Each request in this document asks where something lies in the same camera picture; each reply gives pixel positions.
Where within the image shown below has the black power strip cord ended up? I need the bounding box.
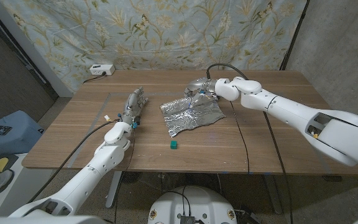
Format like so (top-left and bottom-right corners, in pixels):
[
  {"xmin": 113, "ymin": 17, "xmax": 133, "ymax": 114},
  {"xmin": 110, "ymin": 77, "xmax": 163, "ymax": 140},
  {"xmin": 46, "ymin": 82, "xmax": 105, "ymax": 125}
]
[{"xmin": 82, "ymin": 72, "xmax": 107, "ymax": 84}]

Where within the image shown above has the floral printed backdrop cloth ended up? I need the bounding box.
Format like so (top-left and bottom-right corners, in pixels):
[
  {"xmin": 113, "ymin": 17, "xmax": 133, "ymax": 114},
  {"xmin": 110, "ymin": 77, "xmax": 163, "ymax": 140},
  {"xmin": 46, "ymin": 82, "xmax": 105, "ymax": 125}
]
[{"xmin": 0, "ymin": 0, "xmax": 308, "ymax": 94}]

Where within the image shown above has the white power strip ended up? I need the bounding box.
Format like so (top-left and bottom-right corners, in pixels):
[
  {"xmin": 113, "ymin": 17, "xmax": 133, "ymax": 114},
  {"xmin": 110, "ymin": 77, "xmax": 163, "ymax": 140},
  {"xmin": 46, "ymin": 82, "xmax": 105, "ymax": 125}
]
[{"xmin": 89, "ymin": 63, "xmax": 116, "ymax": 76}]

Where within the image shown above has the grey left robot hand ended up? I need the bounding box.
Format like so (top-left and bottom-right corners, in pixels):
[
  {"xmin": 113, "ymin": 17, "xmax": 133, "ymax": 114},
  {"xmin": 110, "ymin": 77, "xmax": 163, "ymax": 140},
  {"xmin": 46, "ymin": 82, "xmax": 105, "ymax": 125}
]
[{"xmin": 118, "ymin": 86, "xmax": 149, "ymax": 127}]

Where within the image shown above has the black backdrop pole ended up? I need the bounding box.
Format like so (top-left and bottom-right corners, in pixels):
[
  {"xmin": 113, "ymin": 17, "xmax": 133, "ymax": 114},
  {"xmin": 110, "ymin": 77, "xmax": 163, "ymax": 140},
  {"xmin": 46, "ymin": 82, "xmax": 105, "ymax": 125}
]
[{"xmin": 278, "ymin": 0, "xmax": 311, "ymax": 71}]

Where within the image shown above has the crinkled aluminum foil sheet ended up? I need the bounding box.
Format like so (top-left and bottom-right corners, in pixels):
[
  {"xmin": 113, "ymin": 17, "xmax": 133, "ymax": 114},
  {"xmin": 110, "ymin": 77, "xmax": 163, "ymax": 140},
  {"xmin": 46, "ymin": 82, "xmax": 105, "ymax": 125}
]
[{"xmin": 159, "ymin": 93, "xmax": 226, "ymax": 138}]

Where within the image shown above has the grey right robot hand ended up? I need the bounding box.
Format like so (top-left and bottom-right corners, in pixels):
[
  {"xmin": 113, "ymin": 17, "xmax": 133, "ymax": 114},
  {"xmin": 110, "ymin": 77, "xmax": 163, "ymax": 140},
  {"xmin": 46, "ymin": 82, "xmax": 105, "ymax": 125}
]
[{"xmin": 184, "ymin": 77, "xmax": 220, "ymax": 108}]

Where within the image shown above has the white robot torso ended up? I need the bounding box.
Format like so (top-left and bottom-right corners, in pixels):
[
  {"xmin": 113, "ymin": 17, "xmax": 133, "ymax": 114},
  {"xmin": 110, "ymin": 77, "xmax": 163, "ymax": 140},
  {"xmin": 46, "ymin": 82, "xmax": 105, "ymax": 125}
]
[{"xmin": 147, "ymin": 185, "xmax": 238, "ymax": 224}]

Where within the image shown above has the grey table leg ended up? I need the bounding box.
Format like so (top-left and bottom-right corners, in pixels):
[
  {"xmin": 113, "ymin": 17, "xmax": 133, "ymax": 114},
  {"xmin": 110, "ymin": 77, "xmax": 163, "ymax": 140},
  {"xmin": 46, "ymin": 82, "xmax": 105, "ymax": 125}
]
[
  {"xmin": 262, "ymin": 174, "xmax": 284, "ymax": 215},
  {"xmin": 105, "ymin": 170, "xmax": 124, "ymax": 208}
]

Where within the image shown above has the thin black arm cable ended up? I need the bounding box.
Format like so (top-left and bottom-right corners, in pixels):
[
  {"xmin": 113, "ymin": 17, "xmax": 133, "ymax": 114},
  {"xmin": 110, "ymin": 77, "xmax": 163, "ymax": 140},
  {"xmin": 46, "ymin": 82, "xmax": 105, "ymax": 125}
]
[
  {"xmin": 229, "ymin": 100, "xmax": 250, "ymax": 175},
  {"xmin": 112, "ymin": 124, "xmax": 136, "ymax": 224}
]

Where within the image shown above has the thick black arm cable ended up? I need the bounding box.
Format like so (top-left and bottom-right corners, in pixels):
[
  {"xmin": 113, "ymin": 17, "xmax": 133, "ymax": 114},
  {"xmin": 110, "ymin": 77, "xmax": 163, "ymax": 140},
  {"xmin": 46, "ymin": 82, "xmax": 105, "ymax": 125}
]
[
  {"xmin": 26, "ymin": 119, "xmax": 120, "ymax": 203},
  {"xmin": 206, "ymin": 63, "xmax": 294, "ymax": 224}
]

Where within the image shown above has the black perforated panel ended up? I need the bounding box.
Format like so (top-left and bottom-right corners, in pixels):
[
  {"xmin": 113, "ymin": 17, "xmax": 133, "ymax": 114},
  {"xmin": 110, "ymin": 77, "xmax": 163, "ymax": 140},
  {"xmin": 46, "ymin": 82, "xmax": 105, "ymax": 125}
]
[{"xmin": 0, "ymin": 2, "xmax": 59, "ymax": 131}]

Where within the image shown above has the grey tape strip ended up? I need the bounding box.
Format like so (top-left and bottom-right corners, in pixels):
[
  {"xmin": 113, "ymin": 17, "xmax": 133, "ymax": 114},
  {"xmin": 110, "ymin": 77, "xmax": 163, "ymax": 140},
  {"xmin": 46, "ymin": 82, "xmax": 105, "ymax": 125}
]
[
  {"xmin": 67, "ymin": 92, "xmax": 112, "ymax": 169},
  {"xmin": 109, "ymin": 91, "xmax": 176, "ymax": 96}
]

